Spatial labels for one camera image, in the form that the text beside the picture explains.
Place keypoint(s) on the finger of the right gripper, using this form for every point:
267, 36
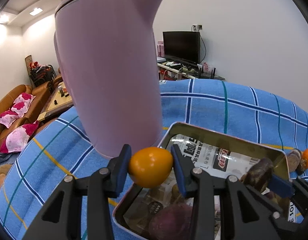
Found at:
264, 215

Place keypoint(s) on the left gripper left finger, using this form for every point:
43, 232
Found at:
60, 216

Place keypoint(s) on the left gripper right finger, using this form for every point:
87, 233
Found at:
197, 184

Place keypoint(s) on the dark purple passion fruit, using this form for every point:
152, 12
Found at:
259, 175

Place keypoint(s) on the round orange fruit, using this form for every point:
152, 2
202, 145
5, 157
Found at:
150, 167

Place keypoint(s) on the orange tangerine on cloth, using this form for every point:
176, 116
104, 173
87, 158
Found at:
303, 165

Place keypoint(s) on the rectangular metal tin tray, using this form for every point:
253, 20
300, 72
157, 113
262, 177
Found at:
219, 155

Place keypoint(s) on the purple round vegetable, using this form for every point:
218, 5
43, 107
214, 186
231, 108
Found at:
172, 222

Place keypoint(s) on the pink floral cushion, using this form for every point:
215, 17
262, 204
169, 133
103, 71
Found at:
18, 110
18, 139

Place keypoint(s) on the glass coffee table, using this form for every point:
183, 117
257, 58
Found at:
59, 102

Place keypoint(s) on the orange leather sofa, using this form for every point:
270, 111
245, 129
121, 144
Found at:
42, 93

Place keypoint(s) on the white tv stand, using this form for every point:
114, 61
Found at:
174, 70

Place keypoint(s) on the black television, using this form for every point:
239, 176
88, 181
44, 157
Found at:
182, 45

